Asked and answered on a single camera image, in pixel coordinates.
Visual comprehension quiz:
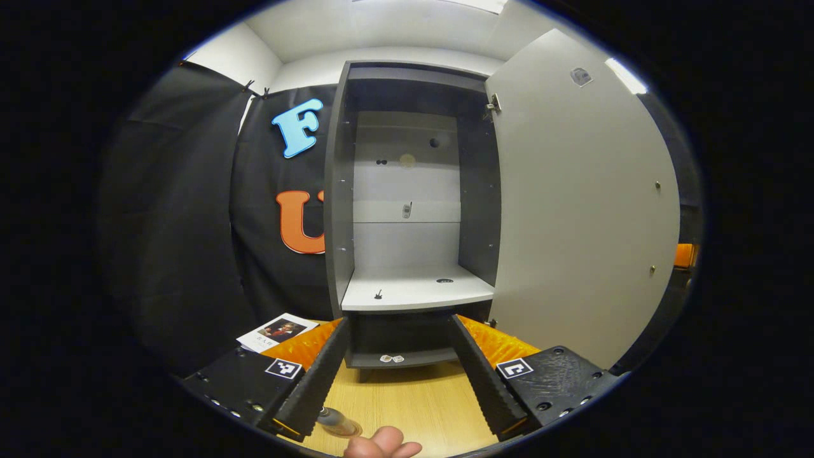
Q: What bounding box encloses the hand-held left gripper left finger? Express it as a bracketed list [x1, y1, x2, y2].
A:
[181, 317, 350, 443]

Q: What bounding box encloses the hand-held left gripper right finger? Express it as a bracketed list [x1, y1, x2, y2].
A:
[448, 314, 622, 441]

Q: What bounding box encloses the silver printed bottle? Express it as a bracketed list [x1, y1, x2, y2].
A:
[316, 407, 363, 438]

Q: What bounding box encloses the grey cabinet door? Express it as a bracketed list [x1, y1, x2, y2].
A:
[485, 29, 681, 371]

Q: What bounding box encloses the dark grey cabinet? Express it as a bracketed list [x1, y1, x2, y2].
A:
[323, 60, 503, 382]

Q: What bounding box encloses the white photo booklet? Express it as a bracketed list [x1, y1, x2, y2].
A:
[237, 313, 320, 354]

